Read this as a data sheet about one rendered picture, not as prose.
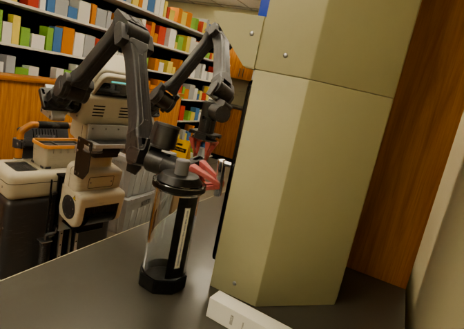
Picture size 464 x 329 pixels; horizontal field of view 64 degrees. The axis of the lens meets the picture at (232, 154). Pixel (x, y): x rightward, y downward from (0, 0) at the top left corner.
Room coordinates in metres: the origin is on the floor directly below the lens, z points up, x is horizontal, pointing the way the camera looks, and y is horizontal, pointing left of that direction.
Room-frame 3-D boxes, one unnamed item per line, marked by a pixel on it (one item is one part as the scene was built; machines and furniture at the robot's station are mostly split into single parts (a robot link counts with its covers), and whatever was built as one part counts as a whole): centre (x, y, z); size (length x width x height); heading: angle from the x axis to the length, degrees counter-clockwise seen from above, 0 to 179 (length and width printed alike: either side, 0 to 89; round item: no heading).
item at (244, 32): (0.91, -0.02, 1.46); 0.32 x 0.11 x 0.10; 156
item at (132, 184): (3.08, 0.79, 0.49); 0.60 x 0.42 x 0.33; 156
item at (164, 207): (0.72, 0.09, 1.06); 0.11 x 0.11 x 0.21
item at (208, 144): (1.29, 0.10, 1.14); 0.07 x 0.07 x 0.09; 66
